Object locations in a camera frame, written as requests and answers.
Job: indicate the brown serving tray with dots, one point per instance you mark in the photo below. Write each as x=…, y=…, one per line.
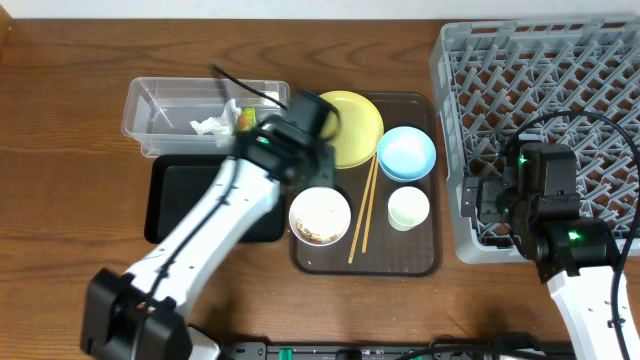
x=413, y=253

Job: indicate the light blue bowl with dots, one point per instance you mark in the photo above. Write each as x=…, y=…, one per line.
x=406, y=154

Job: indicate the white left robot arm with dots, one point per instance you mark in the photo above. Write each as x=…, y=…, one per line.
x=143, y=313

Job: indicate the white green cup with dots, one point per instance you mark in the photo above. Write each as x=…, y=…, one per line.
x=407, y=207

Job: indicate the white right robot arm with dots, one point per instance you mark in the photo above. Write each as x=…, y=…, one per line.
x=575, y=256

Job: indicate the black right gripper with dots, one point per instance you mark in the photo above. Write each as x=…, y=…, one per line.
x=470, y=197

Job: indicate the grey dishwasher rack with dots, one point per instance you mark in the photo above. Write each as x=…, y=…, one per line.
x=575, y=80

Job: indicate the black waste tray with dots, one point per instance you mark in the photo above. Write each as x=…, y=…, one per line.
x=177, y=184

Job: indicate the white bowl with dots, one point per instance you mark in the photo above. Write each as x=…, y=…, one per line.
x=319, y=216

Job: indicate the clear plastic waste bin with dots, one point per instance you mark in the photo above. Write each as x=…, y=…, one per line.
x=158, y=111

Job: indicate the yellow green wrapper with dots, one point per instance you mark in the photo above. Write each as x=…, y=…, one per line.
x=246, y=120

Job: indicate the yellow plate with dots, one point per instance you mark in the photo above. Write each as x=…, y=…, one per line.
x=357, y=133

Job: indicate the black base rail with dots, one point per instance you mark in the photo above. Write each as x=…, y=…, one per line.
x=263, y=351

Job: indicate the white tissue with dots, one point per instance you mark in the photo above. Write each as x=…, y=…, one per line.
x=223, y=125

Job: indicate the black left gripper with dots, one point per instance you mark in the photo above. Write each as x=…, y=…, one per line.
x=320, y=167

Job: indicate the left wooden chopstick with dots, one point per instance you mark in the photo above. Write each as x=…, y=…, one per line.
x=361, y=210

